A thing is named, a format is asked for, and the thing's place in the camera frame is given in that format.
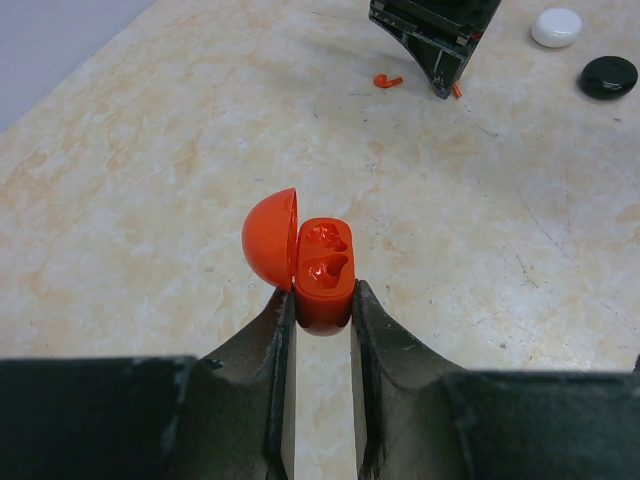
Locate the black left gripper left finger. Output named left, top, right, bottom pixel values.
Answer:
left=1, top=290, right=296, bottom=479

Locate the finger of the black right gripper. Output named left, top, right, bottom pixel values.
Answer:
left=369, top=12, right=493, bottom=99

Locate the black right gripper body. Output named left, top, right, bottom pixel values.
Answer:
left=369, top=0, right=501, bottom=48

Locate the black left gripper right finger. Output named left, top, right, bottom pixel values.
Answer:
left=351, top=280, right=639, bottom=479

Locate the white round charging case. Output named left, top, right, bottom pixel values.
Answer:
left=531, top=8, right=583, bottom=48

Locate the black round charging case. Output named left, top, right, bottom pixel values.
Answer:
left=578, top=56, right=639, bottom=100

